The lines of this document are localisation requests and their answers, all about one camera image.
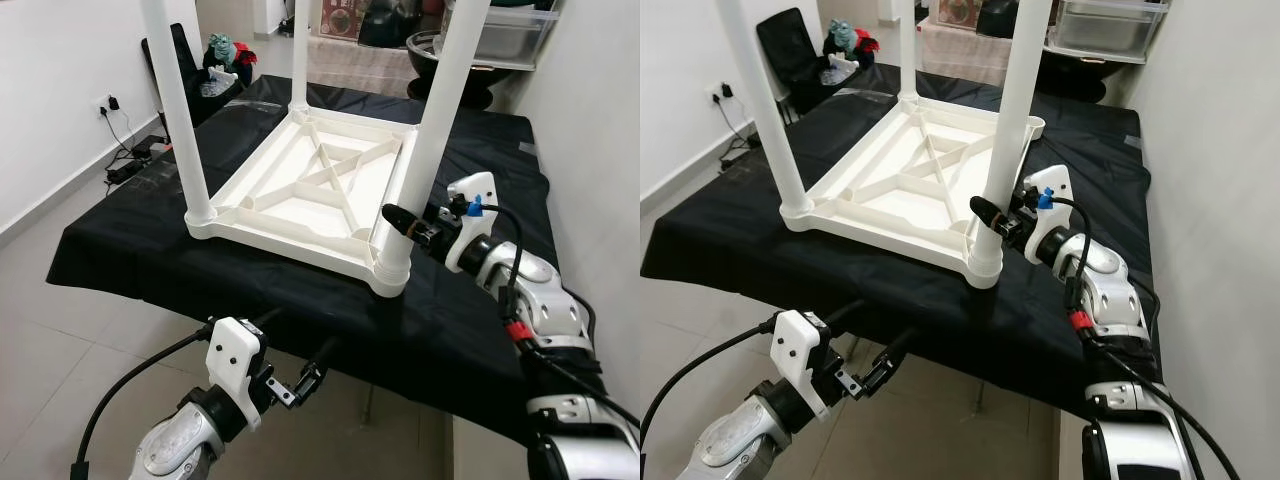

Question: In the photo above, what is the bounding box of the red poster sign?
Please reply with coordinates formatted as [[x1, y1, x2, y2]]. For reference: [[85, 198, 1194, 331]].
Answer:
[[935, 0, 981, 29], [322, 0, 366, 41]]

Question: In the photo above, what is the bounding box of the black floor cable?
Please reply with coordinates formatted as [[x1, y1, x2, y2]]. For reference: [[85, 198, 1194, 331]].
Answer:
[[100, 105, 171, 186]]

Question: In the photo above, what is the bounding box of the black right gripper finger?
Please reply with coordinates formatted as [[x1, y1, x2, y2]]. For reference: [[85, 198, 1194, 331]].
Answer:
[[970, 195, 1011, 236], [383, 205, 433, 246]]

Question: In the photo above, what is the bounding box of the black table cloth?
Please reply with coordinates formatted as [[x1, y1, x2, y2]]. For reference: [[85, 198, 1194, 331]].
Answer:
[[640, 65, 1161, 421], [47, 75, 561, 441]]

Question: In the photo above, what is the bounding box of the black round tub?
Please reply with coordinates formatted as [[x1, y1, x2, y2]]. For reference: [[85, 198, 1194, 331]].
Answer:
[[1050, 45, 1111, 101], [408, 30, 501, 109]]

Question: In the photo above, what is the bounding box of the white plastic table top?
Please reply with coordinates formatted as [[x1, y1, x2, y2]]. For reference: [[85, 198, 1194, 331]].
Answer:
[[185, 108, 421, 299], [780, 97, 1046, 289]]

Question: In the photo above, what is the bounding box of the clear plastic storage box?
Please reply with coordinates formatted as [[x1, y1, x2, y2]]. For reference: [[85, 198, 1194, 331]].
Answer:
[[1045, 0, 1171, 63], [470, 0, 561, 69]]

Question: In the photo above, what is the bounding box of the beige cloth cover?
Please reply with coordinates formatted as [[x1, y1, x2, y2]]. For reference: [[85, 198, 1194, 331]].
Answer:
[[305, 35, 421, 98], [918, 15, 1011, 86]]

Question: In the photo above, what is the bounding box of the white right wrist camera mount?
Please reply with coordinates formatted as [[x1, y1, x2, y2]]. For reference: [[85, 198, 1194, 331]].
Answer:
[[445, 172, 499, 273], [1022, 165, 1073, 263]]

